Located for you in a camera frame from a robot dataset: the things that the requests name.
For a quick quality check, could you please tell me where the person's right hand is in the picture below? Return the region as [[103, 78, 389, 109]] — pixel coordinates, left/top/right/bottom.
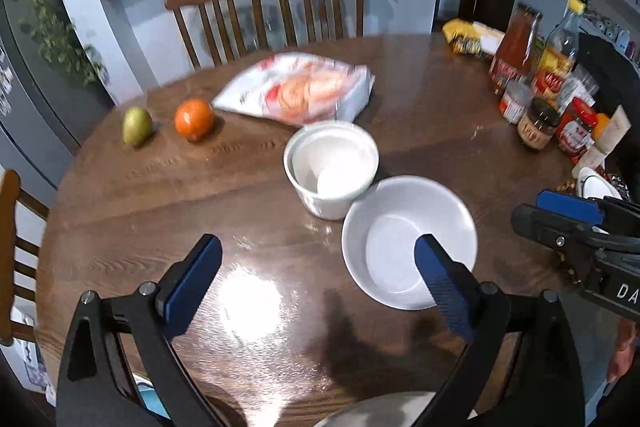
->
[[606, 317, 640, 384]]

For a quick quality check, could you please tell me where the brown jar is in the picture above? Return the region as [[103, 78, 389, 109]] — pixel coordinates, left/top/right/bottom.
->
[[517, 98, 561, 152]]

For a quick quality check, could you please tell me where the red sauce bottle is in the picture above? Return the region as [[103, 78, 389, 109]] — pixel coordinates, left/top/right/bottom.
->
[[488, 3, 544, 96]]

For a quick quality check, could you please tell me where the clear plastic packet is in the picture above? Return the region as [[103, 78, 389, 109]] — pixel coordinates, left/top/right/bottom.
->
[[557, 67, 599, 108]]

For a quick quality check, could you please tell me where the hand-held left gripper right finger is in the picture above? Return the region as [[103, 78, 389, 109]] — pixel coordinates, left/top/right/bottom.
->
[[414, 233, 586, 427]]

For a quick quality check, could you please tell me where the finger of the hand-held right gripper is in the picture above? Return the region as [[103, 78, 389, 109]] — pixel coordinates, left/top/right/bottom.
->
[[537, 189, 640, 235], [511, 203, 608, 253]]

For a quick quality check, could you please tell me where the small white-label jar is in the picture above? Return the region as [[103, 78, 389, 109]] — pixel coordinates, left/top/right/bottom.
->
[[500, 81, 535, 126]]

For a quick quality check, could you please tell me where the white snack bag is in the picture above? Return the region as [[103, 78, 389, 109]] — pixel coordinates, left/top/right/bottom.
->
[[212, 52, 376, 126]]

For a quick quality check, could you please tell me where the yellow snack packet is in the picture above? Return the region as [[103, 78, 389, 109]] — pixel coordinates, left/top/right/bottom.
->
[[442, 19, 506, 60]]

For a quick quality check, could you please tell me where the yellow-capped bottle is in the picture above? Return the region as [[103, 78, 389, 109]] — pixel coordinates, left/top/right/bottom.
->
[[531, 0, 586, 108]]

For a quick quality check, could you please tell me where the white straight-sided bowl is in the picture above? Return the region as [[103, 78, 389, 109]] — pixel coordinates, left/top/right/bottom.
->
[[283, 121, 380, 221]]

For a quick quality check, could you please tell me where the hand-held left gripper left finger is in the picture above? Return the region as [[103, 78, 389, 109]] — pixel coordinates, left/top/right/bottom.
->
[[55, 233, 223, 427]]

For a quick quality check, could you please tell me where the black bag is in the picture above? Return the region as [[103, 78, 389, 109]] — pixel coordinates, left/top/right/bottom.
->
[[575, 32, 640, 208]]

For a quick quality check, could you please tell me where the small white bowl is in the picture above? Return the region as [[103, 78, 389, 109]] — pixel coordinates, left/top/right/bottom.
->
[[341, 175, 478, 311]]

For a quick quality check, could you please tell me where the green pear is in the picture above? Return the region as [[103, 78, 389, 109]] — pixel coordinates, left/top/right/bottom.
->
[[122, 107, 153, 146]]

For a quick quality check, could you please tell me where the long trailing vine plant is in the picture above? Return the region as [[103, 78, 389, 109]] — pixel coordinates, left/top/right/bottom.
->
[[15, 0, 106, 86]]

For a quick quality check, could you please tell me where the white tube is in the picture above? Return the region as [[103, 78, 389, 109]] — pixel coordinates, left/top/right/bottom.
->
[[571, 105, 632, 178]]

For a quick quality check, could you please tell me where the large white bowl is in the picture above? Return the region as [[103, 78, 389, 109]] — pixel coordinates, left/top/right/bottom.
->
[[312, 391, 441, 427]]

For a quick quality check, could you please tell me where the grey refrigerator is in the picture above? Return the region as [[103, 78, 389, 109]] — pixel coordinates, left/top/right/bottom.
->
[[0, 0, 119, 194]]

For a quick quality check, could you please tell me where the cluster of photo magnets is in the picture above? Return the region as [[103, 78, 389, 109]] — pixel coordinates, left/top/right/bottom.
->
[[0, 47, 16, 116]]

